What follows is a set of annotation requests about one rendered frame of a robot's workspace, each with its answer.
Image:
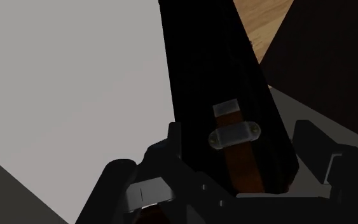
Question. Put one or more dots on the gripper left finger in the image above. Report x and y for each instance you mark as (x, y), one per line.
(119, 189)

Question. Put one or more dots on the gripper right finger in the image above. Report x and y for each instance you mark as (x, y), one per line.
(352, 176)

